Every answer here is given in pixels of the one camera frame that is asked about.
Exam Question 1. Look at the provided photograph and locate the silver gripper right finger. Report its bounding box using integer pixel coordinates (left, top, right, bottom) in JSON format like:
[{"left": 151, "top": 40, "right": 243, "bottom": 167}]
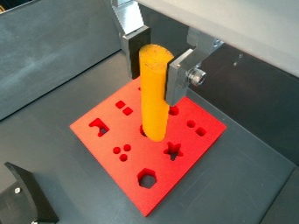
[{"left": 164, "top": 28, "right": 223, "bottom": 106}]

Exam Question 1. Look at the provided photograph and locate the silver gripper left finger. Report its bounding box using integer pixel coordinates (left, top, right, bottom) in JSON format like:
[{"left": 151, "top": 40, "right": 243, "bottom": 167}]
[{"left": 109, "top": 0, "right": 151, "bottom": 79}]

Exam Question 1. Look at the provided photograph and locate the yellow oval peg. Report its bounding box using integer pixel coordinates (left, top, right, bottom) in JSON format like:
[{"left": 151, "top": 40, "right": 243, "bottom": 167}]
[{"left": 139, "top": 44, "right": 173, "bottom": 142}]

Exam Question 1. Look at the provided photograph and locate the black curved bracket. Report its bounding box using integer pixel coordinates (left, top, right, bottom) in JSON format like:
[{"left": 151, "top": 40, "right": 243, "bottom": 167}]
[{"left": 0, "top": 162, "right": 60, "bottom": 224}]

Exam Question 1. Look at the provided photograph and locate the red shape sorter board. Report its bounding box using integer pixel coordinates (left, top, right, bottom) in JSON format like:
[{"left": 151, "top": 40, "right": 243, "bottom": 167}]
[{"left": 69, "top": 80, "right": 227, "bottom": 215}]

